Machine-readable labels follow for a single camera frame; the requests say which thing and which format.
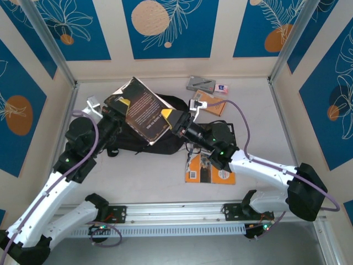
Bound dark brown paperback book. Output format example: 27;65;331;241
104;76;177;146

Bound black fabric backpack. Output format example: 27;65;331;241
103;93;191;157

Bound orange box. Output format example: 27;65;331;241
192;89;227;117

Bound orange paperback book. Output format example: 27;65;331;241
184;150;237;185

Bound grey pen box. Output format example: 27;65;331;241
186;76;217;94

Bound blue panel orange circle leaves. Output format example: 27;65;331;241
0;38;47;178

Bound blue panel large beige circle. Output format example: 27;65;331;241
122;0;220;60

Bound small circuit board green LED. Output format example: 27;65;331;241
87;224;113;235
245;223;276;240

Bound blue panel fern orange circle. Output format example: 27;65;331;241
233;0;309;59

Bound blue panel white flower outline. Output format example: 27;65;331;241
299;26;353;172

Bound blue panel white leaf outline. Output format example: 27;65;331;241
286;0;341;75

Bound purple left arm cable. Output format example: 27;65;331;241
0;109;122;259

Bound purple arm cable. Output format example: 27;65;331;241
0;109;122;259
205;99;341;241

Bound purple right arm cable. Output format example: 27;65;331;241
205;99;341;241

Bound aluminium side rail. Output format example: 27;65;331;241
41;81;81;206
268;77;311;199

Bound aluminium frame post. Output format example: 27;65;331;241
19;0;78;88
269;0;323;83

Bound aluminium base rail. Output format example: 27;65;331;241
23;199;328;229

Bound white slotted cable duct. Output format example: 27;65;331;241
35;223;247;240

